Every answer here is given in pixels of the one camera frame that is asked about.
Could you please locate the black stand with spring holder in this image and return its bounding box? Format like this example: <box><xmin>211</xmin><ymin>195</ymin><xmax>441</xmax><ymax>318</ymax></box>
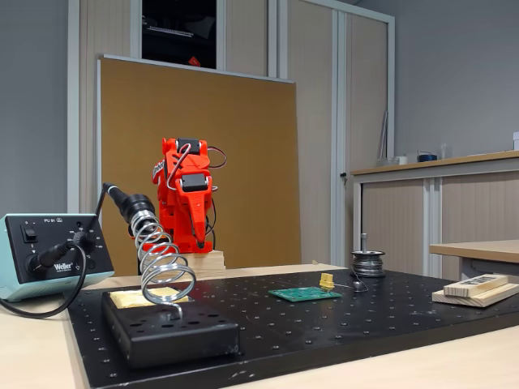
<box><xmin>101</xmin><ymin>193</ymin><xmax>240</xmax><ymax>369</ymax></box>

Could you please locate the green circuit board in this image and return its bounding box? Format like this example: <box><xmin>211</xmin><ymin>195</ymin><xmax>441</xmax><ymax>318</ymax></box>
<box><xmin>268</xmin><ymin>286</ymin><xmax>343</xmax><ymax>303</ymax></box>

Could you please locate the black soldering iron cable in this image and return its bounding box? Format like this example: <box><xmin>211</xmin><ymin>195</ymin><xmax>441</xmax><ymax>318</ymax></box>
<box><xmin>0</xmin><ymin>182</ymin><xmax>110</xmax><ymax>319</ymax></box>

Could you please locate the wooden plank with Kapla print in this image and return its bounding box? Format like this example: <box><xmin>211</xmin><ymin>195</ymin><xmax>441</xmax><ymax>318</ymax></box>
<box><xmin>443</xmin><ymin>273</ymin><xmax>510</xmax><ymax>297</ymax></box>

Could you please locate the thin solder wire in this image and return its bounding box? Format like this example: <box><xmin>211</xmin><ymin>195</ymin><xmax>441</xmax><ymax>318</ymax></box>
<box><xmin>332</xmin><ymin>275</ymin><xmax>370</xmax><ymax>293</ymax></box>

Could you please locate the tall beige cabinet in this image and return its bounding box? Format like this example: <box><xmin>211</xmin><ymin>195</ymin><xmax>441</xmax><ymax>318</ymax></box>
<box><xmin>67</xmin><ymin>0</ymin><xmax>397</xmax><ymax>268</ymax></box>

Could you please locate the yellow cleaning sponge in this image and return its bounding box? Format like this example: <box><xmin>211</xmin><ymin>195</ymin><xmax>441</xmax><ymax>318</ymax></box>
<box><xmin>109</xmin><ymin>286</ymin><xmax>191</xmax><ymax>309</ymax></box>

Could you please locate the plain wooden plank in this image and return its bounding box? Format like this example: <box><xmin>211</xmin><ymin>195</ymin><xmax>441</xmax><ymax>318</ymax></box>
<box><xmin>431</xmin><ymin>282</ymin><xmax>519</xmax><ymax>308</ymax></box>

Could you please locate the low cabinet with sliding doors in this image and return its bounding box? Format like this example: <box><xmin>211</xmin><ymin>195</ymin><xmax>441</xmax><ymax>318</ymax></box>
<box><xmin>350</xmin><ymin>150</ymin><xmax>519</xmax><ymax>280</ymax></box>

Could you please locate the beige desk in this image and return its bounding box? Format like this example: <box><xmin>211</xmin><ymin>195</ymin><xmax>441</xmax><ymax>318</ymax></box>
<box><xmin>428</xmin><ymin>239</ymin><xmax>519</xmax><ymax>284</ymax></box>

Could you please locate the teal Weller soldering station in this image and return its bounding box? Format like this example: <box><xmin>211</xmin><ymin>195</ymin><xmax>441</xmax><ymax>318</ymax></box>
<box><xmin>0</xmin><ymin>213</ymin><xmax>115</xmax><ymax>303</ymax></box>

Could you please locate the black perforated breadboard plate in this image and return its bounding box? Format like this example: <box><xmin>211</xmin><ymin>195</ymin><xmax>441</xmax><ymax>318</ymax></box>
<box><xmin>66</xmin><ymin>268</ymin><xmax>519</xmax><ymax>389</ymax></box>

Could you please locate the solder wire spool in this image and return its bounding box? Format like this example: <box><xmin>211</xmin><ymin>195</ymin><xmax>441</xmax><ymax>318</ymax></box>
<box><xmin>350</xmin><ymin>250</ymin><xmax>387</xmax><ymax>279</ymax></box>

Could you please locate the wooden base block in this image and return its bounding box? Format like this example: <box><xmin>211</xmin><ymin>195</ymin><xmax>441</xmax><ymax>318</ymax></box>
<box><xmin>148</xmin><ymin>250</ymin><xmax>226</xmax><ymax>280</ymax></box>

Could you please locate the black soldering iron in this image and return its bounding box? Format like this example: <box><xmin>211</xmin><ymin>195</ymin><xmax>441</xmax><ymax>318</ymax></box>
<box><xmin>102</xmin><ymin>182</ymin><xmax>135</xmax><ymax>216</ymax></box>

